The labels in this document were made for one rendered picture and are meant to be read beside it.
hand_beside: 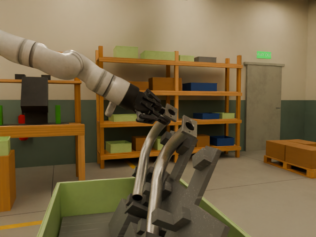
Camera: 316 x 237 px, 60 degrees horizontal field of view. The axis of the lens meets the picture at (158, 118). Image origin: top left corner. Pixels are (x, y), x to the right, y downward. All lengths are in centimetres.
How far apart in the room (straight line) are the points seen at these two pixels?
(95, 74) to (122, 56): 442
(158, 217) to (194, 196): 8
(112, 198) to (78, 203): 11
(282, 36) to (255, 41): 87
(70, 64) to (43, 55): 7
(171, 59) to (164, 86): 54
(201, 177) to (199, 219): 8
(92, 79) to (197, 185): 40
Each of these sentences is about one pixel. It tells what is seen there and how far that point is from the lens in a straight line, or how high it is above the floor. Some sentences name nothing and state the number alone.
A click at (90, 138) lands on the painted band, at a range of 562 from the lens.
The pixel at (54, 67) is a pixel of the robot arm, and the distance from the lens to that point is 77.
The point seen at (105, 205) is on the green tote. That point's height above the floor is 87.
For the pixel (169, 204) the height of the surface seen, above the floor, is 98.
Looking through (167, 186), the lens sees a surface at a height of 102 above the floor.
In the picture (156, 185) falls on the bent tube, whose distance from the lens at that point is 68.
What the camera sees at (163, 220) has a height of 101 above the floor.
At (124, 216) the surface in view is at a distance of 79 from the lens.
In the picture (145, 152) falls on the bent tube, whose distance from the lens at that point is 85.
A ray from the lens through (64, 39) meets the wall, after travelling 567.
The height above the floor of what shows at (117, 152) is 27.
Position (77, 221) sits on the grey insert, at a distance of 96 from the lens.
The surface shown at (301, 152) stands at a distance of 515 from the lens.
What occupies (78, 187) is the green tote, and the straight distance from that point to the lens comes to 98.
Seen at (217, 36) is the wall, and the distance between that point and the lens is 671.
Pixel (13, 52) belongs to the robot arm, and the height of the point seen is 135.
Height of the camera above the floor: 123
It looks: 4 degrees down
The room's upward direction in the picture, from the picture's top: straight up
